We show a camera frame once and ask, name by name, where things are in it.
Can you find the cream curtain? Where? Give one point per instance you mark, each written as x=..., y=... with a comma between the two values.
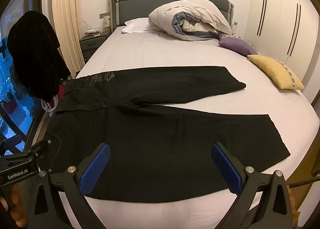
x=65, y=18

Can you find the black pants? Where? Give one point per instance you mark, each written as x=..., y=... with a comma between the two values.
x=150, y=131

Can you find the bed with white sheet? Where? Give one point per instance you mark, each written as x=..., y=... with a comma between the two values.
x=175, y=51

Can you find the yellow cushion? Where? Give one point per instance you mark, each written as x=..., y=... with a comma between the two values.
x=272, y=68

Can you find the dark grey nightstand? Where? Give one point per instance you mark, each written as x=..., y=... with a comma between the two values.
x=92, y=43

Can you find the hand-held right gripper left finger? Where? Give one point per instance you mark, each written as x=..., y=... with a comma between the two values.
x=96, y=166

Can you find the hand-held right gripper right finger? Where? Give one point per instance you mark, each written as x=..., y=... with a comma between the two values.
x=226, y=169

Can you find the glass window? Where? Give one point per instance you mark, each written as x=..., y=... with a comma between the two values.
x=10, y=109

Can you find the grey padded headboard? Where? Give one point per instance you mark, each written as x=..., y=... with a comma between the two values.
x=150, y=1

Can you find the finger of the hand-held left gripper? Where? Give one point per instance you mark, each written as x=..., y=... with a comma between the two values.
x=42, y=145

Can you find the white wardrobe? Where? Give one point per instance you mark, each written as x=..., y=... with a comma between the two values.
x=280, y=18

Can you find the hanging black garment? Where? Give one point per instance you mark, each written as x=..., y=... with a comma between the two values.
x=35, y=56

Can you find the person's left hand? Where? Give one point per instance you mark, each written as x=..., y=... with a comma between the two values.
x=13, y=204

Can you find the clear plastic organizer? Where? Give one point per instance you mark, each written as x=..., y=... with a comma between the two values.
x=93, y=31

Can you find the folded white duvet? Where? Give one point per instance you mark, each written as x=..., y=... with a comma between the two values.
x=190, y=11

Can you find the white pillow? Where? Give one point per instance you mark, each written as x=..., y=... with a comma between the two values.
x=137, y=25

